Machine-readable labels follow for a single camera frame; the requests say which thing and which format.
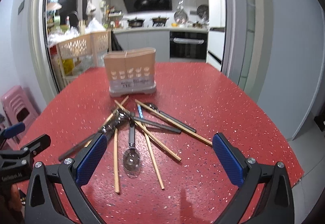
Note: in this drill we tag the blue patterned chopstick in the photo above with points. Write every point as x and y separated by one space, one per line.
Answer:
157 172

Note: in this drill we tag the black cloth hanging on cart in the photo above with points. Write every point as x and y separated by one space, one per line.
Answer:
115 46

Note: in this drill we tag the beige utensil holder caddy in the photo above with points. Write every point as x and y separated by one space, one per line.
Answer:
131 72

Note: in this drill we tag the black wok on stove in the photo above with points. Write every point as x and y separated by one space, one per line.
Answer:
133 23

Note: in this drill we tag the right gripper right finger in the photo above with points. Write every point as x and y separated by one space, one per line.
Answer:
275 204

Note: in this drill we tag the pink plastic stool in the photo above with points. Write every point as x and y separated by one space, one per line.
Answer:
18 108

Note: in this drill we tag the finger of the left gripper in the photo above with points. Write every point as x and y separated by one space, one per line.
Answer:
12 131
38 145

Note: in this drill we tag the beige plastic storage cart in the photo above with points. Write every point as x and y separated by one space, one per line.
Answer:
92 44

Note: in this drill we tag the black handled spoon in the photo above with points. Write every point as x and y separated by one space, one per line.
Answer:
154 107

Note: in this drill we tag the long wooden chopstick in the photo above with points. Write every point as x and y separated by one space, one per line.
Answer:
168 120

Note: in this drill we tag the thin wooden chopstick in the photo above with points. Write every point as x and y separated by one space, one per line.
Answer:
101 129

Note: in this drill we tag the plain wooden chopstick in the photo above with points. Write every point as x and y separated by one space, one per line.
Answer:
116 174

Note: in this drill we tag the steel spoon black handle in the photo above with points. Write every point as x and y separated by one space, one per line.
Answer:
131 157

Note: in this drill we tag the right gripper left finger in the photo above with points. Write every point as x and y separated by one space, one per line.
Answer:
43 204

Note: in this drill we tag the built-in black oven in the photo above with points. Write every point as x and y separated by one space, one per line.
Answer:
188 45

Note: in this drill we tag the white refrigerator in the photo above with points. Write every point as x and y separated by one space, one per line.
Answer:
215 47

